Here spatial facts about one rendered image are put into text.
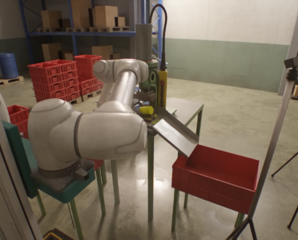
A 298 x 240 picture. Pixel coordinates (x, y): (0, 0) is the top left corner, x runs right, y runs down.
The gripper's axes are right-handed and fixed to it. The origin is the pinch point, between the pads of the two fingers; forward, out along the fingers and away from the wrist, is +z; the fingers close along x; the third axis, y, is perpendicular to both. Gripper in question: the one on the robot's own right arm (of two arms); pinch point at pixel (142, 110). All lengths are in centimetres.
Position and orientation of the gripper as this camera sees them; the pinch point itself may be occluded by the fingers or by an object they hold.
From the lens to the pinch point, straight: 175.4
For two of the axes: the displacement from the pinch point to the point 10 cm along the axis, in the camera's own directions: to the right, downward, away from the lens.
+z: 7.3, 6.8, -1.3
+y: -4.9, 6.4, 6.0
